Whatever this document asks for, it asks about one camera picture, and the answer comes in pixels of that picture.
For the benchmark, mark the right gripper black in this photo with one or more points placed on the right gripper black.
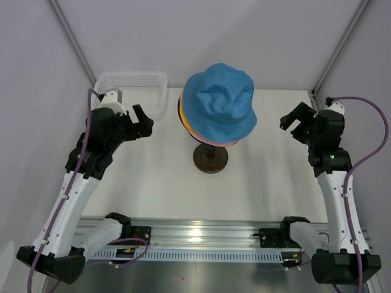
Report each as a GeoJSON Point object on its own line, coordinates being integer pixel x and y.
{"type": "Point", "coordinates": [302, 113]}

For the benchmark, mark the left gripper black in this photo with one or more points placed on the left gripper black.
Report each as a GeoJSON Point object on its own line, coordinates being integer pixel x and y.
{"type": "Point", "coordinates": [135, 127]}

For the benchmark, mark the yellow bucket hat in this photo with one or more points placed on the yellow bucket hat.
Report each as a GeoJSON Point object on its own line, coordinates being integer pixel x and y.
{"type": "Point", "coordinates": [186, 124]}

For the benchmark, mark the pink bucket hat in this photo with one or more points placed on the pink bucket hat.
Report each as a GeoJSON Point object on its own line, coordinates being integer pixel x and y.
{"type": "Point", "coordinates": [210, 143]}

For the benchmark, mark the light blue bucket hat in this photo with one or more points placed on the light blue bucket hat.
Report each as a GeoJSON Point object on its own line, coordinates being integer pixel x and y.
{"type": "Point", "coordinates": [217, 103]}

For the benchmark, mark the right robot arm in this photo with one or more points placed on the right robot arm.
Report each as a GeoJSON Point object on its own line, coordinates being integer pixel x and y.
{"type": "Point", "coordinates": [344, 258]}

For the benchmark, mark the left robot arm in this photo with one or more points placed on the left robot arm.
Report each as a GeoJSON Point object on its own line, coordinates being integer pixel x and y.
{"type": "Point", "coordinates": [55, 252]}

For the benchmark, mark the white perforated plastic basket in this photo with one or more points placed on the white perforated plastic basket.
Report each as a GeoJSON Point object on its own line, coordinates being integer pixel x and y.
{"type": "Point", "coordinates": [146, 88]}

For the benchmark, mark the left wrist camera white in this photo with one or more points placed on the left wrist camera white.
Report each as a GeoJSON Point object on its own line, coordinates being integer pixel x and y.
{"type": "Point", "coordinates": [112, 99]}

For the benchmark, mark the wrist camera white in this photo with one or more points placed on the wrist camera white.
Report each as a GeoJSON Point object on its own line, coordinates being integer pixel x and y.
{"type": "Point", "coordinates": [112, 99]}
{"type": "Point", "coordinates": [334, 105]}

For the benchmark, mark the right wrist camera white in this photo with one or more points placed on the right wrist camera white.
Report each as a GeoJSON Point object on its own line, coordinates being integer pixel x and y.
{"type": "Point", "coordinates": [334, 105]}

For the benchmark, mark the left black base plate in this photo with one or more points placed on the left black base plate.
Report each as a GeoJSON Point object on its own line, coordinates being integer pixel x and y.
{"type": "Point", "coordinates": [140, 232]}

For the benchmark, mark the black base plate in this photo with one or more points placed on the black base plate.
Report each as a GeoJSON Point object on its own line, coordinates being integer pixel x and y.
{"type": "Point", "coordinates": [140, 232]}
{"type": "Point", "coordinates": [279, 237]}

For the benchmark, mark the aluminium mounting rail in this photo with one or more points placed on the aluminium mounting rail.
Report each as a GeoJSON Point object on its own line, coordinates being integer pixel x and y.
{"type": "Point", "coordinates": [206, 234]}

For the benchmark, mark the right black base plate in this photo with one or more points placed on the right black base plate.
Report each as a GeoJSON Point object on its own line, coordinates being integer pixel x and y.
{"type": "Point", "coordinates": [279, 237]}

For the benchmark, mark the right aluminium frame post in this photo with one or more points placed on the right aluminium frame post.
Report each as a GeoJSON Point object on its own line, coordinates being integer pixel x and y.
{"type": "Point", "coordinates": [342, 44]}

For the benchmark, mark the white slotted cable duct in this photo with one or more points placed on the white slotted cable duct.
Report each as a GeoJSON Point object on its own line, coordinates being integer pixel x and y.
{"type": "Point", "coordinates": [157, 254]}

